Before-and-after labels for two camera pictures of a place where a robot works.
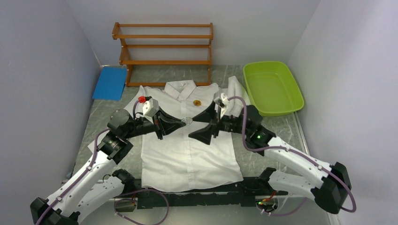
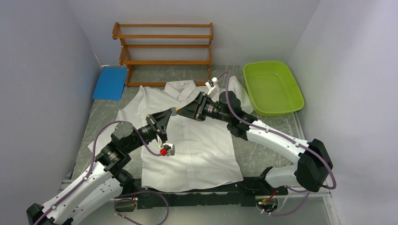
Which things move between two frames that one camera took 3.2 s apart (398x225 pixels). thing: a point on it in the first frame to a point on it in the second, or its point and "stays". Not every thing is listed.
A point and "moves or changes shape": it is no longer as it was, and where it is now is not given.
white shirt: (176, 161) stays
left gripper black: (168, 123) to (158, 121)
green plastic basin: (273, 87) stays
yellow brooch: (197, 102) moves or changes shape
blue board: (111, 83) stays
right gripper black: (204, 135) to (195, 109)
